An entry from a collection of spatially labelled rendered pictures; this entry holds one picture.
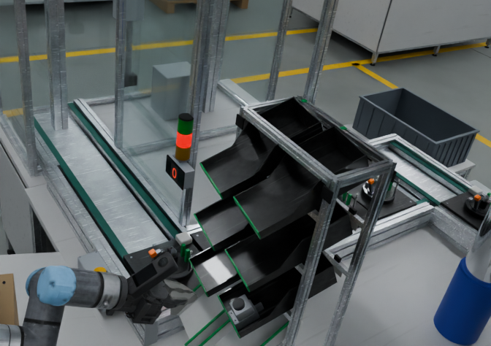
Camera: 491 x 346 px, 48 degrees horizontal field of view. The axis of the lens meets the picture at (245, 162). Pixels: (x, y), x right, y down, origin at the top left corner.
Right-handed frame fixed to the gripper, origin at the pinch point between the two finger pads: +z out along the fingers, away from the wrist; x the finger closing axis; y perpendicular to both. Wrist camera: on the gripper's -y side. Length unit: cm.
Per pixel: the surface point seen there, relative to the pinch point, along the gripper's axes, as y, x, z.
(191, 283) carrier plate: 24.0, -32.4, 28.1
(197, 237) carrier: 20, -53, 37
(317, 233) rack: -29.2, 9.1, 11.8
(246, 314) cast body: -0.1, 5.2, 13.6
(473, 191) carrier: -38, -46, 153
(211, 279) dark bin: 4.7, -11.8, 14.1
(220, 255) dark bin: 0.7, -17.9, 17.5
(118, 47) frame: -15, -118, 7
